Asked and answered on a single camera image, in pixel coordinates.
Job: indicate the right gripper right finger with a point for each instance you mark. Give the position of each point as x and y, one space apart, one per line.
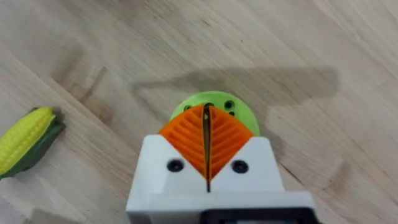
242 149

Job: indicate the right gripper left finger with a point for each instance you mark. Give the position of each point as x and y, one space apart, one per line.
174 149

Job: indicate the green disc with holes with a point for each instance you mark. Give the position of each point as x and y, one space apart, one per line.
236 105

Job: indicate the toy corn cob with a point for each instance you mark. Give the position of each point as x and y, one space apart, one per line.
25 140

